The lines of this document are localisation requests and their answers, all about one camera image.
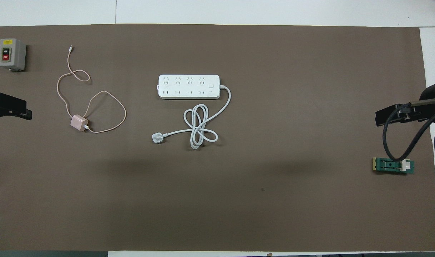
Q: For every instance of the white power strip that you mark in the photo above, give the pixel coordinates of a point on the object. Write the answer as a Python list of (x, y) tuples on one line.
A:
[(188, 86)]

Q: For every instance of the grey on-off switch box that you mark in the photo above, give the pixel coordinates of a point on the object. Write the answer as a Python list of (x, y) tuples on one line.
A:
[(14, 53)]

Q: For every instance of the green circuit board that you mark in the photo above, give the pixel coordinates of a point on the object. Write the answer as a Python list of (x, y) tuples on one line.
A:
[(385, 165)]

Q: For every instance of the pink charger block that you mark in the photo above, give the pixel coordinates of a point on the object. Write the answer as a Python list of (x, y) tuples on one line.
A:
[(79, 122)]

